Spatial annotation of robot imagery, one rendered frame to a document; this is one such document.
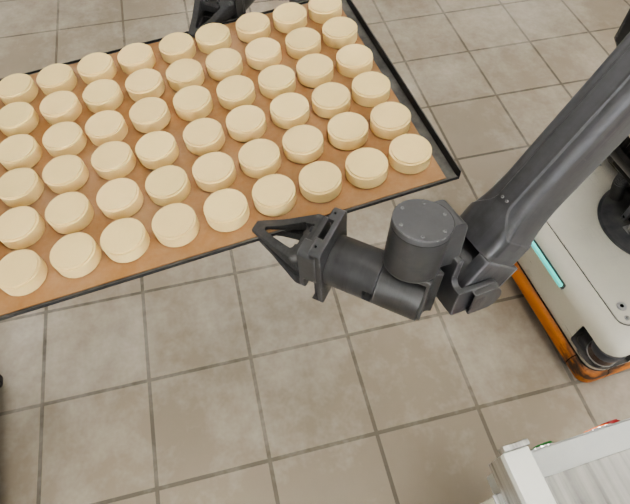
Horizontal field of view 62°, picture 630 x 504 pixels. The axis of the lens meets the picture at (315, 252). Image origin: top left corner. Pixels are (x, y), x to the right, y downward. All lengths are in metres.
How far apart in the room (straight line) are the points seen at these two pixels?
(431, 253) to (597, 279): 1.13
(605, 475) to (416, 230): 0.39
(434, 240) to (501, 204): 0.10
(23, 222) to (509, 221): 0.53
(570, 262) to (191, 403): 1.12
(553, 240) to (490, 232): 1.06
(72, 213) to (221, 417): 1.01
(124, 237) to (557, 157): 0.45
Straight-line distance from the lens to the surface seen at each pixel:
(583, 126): 0.53
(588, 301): 1.54
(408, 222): 0.48
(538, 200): 0.54
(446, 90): 2.38
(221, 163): 0.64
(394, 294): 0.53
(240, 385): 1.58
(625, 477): 0.74
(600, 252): 1.63
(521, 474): 0.63
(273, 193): 0.60
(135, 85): 0.78
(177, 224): 0.60
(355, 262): 0.53
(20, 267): 0.64
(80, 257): 0.62
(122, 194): 0.65
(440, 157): 0.66
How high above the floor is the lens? 1.48
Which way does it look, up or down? 57 degrees down
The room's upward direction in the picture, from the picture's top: straight up
